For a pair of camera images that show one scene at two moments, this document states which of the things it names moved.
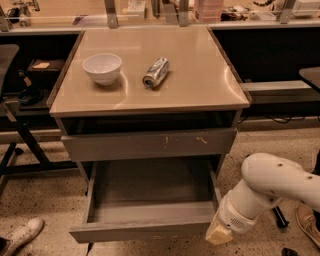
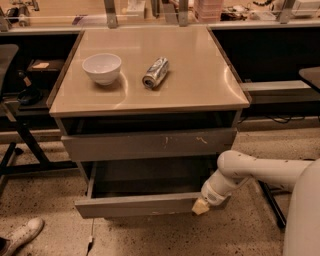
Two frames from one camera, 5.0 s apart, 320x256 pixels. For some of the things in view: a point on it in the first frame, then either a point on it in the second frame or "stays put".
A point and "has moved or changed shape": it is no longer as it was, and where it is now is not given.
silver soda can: [156, 72] stays put
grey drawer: [139, 201] has moved or changed shape
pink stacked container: [209, 11] stays put
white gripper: [232, 215] -> [211, 195]
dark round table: [311, 75] stays put
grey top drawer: [151, 144] stays put
